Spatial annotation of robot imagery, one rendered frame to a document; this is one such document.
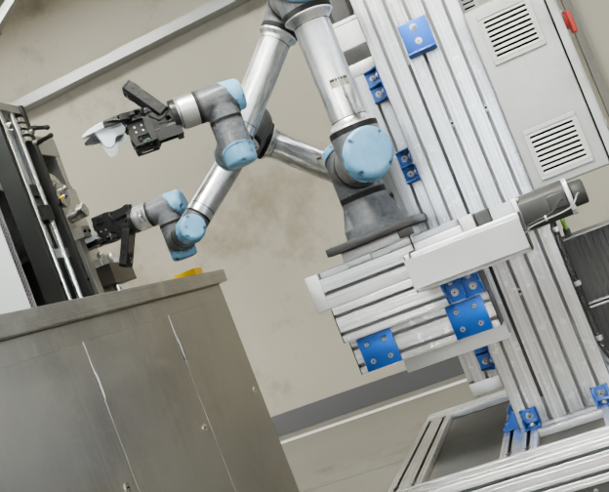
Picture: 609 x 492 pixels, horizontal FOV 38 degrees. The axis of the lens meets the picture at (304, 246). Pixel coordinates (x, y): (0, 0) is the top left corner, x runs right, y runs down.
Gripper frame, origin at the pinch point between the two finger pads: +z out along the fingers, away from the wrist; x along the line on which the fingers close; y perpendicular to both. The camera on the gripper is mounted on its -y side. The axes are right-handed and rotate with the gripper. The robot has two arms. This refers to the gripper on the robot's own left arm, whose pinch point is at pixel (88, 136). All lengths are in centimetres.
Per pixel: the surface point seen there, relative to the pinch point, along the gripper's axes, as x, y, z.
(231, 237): 308, -35, -52
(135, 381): 10, 53, 10
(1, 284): 32.4, 16.1, 32.7
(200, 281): 61, 28, -14
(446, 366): 283, 79, -132
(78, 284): 30.2, 23.4, 15.3
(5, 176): 16.9, -4.0, 21.3
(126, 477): -6, 71, 17
